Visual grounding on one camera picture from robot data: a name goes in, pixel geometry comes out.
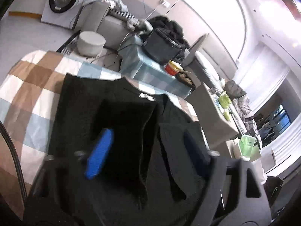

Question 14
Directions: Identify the grey sofa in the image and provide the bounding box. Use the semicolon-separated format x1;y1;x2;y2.
72;0;151;52

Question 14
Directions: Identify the black food tray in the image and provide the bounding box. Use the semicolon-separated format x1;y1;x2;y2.
175;73;195;88

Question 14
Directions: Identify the black knit sweater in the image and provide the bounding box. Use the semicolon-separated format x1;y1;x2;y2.
36;74;209;225

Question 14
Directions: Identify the grey jacket on bed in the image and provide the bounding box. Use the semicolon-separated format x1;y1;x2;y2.
223;80;254;131

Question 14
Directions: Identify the plaid checkered bed cover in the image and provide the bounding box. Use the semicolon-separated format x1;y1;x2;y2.
0;49;201;219

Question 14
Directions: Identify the grey cabinet counter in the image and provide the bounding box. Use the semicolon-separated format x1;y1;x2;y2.
185;83;239;150

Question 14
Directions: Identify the black braided cable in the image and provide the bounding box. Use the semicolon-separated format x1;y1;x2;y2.
0;119;28;205

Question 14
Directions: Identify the green toy figure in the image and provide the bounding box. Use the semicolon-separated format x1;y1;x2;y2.
217;91;232;121

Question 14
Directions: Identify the pile of black clothes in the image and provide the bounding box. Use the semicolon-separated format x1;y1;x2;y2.
148;16;190;50

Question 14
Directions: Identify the black electric cooker pot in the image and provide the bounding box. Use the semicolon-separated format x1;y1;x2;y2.
142;29;182;65

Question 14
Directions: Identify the white basin with green bag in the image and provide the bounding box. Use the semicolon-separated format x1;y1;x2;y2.
226;135;261;162

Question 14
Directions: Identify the teal checkered side table cloth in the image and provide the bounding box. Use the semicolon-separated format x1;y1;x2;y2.
118;35;191;98

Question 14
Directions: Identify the white round stool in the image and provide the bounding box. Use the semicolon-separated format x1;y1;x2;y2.
77;31;106;58

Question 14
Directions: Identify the red yellow bowl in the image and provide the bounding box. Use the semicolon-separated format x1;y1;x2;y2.
164;60;183;76

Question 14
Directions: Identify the white front-load washing machine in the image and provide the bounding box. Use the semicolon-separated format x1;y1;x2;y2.
41;0;83;30

